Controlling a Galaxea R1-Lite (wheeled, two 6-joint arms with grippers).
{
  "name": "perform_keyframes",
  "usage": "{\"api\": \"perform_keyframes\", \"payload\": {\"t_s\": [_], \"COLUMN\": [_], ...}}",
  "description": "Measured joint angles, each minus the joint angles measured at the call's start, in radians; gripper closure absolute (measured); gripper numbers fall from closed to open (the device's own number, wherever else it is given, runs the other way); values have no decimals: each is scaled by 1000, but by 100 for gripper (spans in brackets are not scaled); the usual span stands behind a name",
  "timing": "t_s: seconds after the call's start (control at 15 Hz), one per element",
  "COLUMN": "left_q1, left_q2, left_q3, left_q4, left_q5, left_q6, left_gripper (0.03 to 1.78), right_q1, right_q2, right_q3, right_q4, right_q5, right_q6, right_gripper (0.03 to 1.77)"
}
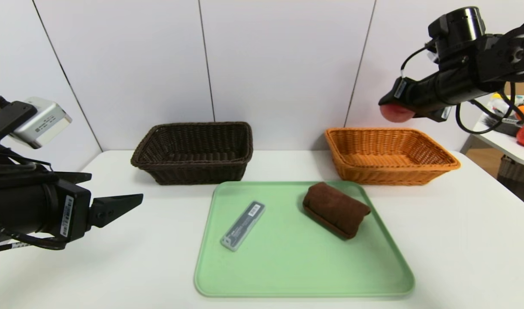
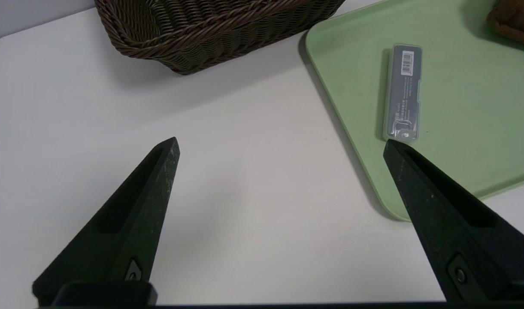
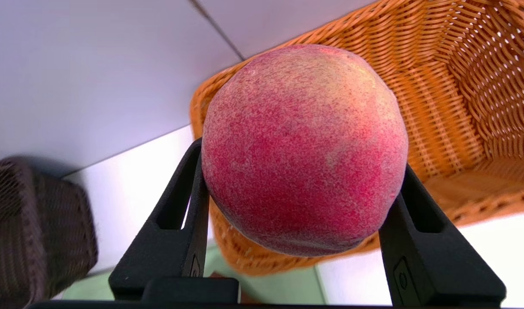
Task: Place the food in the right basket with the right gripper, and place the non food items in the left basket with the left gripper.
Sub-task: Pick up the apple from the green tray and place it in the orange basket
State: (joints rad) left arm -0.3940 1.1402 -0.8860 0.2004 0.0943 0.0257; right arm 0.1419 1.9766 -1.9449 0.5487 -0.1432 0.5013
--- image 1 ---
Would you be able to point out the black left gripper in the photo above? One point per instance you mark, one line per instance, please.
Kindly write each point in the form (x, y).
(71, 215)

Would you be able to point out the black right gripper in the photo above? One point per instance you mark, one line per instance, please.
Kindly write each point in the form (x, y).
(398, 91)

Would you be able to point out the red peach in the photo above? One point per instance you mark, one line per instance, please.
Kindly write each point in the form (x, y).
(395, 115)

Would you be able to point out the brown towel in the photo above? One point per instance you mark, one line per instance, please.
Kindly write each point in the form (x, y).
(334, 210)

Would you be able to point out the grey pencil lead case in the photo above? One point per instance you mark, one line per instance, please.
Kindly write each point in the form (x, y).
(242, 225)

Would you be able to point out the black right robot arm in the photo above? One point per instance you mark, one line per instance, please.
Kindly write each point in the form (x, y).
(506, 47)

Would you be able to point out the orange wicker basket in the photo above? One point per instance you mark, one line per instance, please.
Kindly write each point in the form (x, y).
(386, 176)

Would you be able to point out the dark brown wicker basket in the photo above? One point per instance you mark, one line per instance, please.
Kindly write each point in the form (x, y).
(193, 174)

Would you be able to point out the dark grey brush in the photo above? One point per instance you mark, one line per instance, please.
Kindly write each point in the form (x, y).
(493, 122)

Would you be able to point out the yellow banana toy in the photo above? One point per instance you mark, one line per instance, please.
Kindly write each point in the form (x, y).
(497, 96)

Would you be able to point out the white plastic bottle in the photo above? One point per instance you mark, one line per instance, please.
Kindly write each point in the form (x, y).
(500, 105)

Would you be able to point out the white side table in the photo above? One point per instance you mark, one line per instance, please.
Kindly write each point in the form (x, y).
(502, 146)

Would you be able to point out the wooden shelf cabinet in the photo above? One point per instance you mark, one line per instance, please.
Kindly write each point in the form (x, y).
(523, 89)

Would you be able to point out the grey woven stool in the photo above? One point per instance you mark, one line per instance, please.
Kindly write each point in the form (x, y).
(517, 171)

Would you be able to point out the light green plastic tray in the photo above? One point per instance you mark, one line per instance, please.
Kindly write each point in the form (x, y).
(287, 274)

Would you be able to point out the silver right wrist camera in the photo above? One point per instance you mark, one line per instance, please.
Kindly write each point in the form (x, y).
(442, 115)

